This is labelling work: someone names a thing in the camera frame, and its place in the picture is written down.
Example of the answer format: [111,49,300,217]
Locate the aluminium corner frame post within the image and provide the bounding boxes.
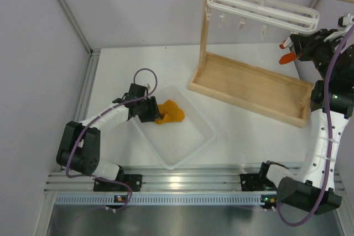
[41,0,93,54]

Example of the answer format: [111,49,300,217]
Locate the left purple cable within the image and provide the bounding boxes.
[65,69,159,212]

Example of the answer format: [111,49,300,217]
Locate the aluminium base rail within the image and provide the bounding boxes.
[44,166,259,193]

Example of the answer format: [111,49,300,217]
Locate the yellow sock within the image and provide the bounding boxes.
[155,100,185,125]

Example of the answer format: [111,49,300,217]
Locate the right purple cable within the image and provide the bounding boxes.
[237,24,354,226]

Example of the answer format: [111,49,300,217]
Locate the orange sock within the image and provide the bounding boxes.
[279,43,286,49]
[279,52,297,65]

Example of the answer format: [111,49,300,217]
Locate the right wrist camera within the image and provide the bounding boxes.
[337,12,354,28]

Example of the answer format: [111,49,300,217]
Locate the slotted grey cable duct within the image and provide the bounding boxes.
[55,194,265,206]

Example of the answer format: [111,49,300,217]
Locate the white clip hanger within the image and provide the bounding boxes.
[206,0,320,39]

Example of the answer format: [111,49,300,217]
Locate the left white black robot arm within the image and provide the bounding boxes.
[56,83,162,190]

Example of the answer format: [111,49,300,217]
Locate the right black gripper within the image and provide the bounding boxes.
[291,28,342,80]

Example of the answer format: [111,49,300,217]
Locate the white plastic tray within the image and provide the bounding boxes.
[132,84,216,170]

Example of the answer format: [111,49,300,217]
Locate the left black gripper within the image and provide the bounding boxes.
[137,96,162,122]

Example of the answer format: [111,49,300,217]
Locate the purple cable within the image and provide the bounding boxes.
[237,24,354,226]
[65,69,159,212]

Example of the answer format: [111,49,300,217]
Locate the wooden hanging rack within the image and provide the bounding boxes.
[189,0,353,128]

